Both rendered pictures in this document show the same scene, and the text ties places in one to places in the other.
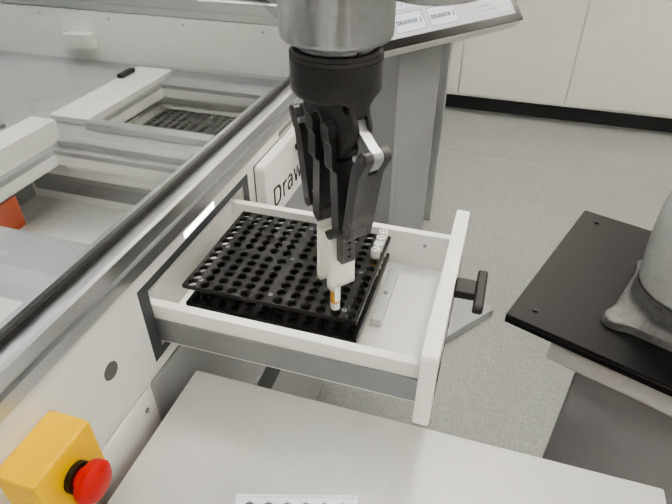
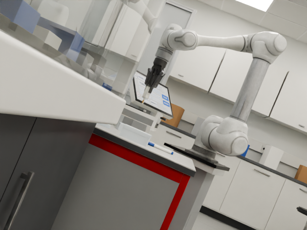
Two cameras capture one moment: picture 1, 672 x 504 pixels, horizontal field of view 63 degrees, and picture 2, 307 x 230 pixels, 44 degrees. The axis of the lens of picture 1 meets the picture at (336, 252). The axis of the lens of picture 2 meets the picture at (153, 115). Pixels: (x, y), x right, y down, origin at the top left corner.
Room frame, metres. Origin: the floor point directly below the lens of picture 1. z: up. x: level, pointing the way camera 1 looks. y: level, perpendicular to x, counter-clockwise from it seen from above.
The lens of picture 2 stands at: (-1.69, 0.38, 0.88)
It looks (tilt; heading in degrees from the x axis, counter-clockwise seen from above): 1 degrees up; 348
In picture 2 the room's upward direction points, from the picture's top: 23 degrees clockwise
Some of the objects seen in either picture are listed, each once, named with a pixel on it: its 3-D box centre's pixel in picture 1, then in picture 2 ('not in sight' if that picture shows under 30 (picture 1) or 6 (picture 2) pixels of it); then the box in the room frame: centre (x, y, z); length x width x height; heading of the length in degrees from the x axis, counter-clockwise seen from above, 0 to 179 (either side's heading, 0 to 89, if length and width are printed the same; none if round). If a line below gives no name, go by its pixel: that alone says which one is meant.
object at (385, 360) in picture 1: (287, 279); (124, 109); (0.57, 0.07, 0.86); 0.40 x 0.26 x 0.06; 73
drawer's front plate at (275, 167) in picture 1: (293, 159); not in sight; (0.90, 0.08, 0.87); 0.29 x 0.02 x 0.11; 163
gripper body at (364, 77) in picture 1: (336, 99); (158, 67); (0.44, 0.00, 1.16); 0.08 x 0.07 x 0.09; 32
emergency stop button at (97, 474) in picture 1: (88, 480); not in sight; (0.27, 0.22, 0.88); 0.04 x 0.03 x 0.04; 163
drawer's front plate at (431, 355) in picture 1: (444, 305); (156, 122); (0.51, -0.13, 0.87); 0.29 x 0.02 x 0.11; 163
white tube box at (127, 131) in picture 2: not in sight; (135, 134); (-0.05, 0.06, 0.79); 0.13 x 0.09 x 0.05; 74
